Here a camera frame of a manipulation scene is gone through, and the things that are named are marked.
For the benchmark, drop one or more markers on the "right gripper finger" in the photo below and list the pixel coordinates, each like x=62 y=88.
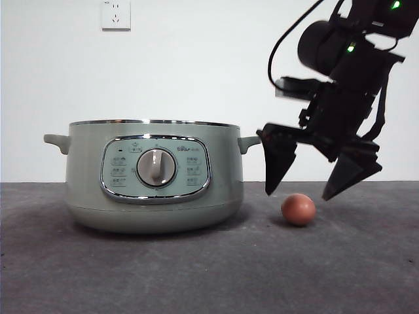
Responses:
x=278 y=163
x=352 y=173

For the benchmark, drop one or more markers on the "brown egg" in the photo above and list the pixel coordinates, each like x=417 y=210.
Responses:
x=298 y=210

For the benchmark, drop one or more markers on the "pale green electric cooking pot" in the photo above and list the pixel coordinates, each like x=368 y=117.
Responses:
x=88 y=170

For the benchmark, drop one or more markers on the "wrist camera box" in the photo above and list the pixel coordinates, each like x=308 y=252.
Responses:
x=298 y=86

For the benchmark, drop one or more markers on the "white wall socket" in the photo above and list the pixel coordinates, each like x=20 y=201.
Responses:
x=115 y=16

